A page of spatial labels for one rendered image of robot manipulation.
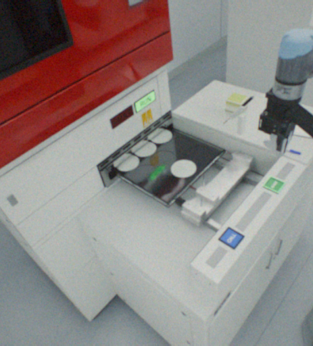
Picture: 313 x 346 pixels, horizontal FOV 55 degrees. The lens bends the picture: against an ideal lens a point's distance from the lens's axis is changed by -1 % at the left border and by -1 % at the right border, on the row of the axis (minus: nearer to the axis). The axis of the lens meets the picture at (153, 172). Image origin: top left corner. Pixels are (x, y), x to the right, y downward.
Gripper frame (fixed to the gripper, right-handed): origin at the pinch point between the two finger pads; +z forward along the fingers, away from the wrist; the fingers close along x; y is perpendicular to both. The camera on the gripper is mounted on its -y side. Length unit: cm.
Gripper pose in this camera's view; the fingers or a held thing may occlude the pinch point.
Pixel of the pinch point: (282, 155)
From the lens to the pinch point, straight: 97.8
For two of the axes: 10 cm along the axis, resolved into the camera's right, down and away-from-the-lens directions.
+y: -7.3, -4.1, 5.5
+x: -6.7, 5.8, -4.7
